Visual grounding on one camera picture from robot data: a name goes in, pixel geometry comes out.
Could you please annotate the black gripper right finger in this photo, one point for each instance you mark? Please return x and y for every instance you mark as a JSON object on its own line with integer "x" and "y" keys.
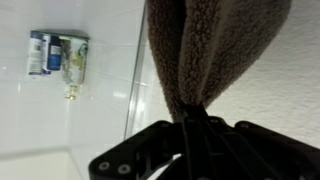
{"x": 202, "y": 120}

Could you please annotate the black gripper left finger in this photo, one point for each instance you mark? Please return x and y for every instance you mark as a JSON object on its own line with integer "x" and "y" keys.
{"x": 188, "y": 120}

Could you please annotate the brown fluffy towel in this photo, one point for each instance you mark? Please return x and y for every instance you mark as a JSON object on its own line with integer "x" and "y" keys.
{"x": 201, "y": 47}

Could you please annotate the glass shower panel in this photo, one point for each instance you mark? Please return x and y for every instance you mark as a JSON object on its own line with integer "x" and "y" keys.
{"x": 136, "y": 80}

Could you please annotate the clear glass bottle gold cap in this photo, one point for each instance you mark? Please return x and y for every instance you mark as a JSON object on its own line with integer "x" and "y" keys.
{"x": 74, "y": 52}

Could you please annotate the dark blue bottle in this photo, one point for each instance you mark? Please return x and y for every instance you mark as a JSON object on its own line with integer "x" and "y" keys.
{"x": 54, "y": 55}

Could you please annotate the white blue bottle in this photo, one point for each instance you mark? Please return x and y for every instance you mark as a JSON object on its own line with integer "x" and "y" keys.
{"x": 36, "y": 59}

